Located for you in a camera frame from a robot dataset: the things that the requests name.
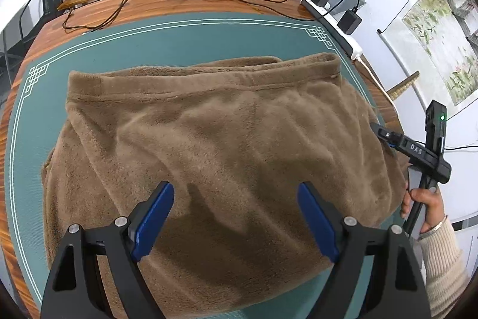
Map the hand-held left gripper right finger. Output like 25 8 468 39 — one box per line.
297 181 432 319

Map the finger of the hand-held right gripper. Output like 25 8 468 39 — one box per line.
370 122 404 151

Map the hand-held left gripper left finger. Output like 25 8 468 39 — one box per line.
39 180 175 319

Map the brown fleece garment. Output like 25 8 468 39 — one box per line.
40 53 409 318

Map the person's right hand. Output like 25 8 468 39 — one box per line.
400 187 448 235

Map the light wooden slat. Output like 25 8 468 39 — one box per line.
386 70 421 101

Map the white power strip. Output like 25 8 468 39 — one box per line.
294 0 362 60

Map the hanging scroll painting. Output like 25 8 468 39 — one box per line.
376 0 478 118

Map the green table mat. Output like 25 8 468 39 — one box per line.
4 13 402 319

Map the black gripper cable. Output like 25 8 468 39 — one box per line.
444 143 478 152

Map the silver bracelet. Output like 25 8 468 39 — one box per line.
417 216 449 241

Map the white power cable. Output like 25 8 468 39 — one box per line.
353 54 397 109

